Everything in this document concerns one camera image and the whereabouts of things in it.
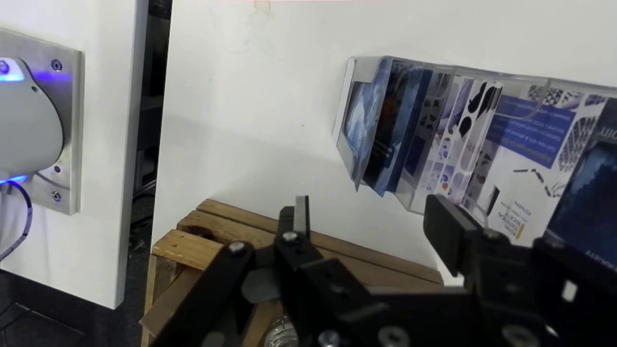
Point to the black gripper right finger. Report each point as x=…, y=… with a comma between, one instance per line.
x=451, y=231

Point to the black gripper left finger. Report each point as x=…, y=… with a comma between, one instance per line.
x=302, y=222

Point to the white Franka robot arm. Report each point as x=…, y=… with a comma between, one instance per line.
x=26, y=127

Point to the wooden slat crate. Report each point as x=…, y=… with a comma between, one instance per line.
x=213, y=231

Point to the white leaflet with black print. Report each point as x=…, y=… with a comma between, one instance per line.
x=451, y=135

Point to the clear round jar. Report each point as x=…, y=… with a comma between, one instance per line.
x=283, y=332

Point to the blue white box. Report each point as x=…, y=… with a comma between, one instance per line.
x=364, y=122

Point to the dark blue brochure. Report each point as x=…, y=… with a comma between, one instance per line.
x=402, y=122

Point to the blue standing box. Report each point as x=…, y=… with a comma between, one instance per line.
x=589, y=193

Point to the grey robot mounting plate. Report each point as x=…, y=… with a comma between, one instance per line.
x=73, y=96

